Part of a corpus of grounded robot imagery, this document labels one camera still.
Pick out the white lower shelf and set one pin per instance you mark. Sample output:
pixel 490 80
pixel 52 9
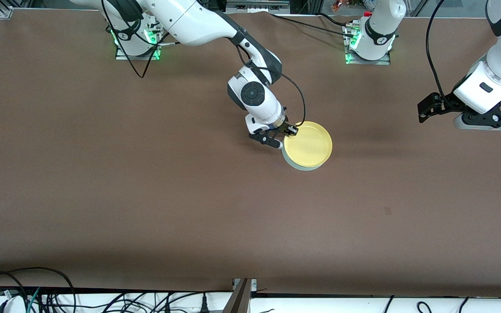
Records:
pixel 320 306

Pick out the brown table cover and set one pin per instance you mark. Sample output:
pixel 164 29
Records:
pixel 146 174

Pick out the black power plug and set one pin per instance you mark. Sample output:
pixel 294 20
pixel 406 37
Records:
pixel 204 306

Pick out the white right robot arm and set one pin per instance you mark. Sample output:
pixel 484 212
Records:
pixel 181 21

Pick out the aluminium frame rail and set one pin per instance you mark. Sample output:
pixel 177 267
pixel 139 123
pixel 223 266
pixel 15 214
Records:
pixel 257 6

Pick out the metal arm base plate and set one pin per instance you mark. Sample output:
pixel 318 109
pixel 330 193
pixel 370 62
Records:
pixel 137 57
pixel 368 62

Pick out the metal corner bracket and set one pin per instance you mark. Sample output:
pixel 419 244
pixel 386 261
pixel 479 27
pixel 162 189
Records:
pixel 6 13

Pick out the pale green plate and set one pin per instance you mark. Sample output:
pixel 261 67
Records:
pixel 299 168

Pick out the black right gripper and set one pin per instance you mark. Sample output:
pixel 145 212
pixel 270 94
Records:
pixel 284 126

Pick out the aluminium profile post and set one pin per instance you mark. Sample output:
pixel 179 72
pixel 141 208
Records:
pixel 239 300

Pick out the small orange red objects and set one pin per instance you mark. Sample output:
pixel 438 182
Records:
pixel 342 5

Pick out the yellow plate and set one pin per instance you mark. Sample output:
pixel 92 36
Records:
pixel 309 145

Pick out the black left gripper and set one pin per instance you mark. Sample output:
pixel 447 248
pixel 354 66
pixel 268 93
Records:
pixel 445 104

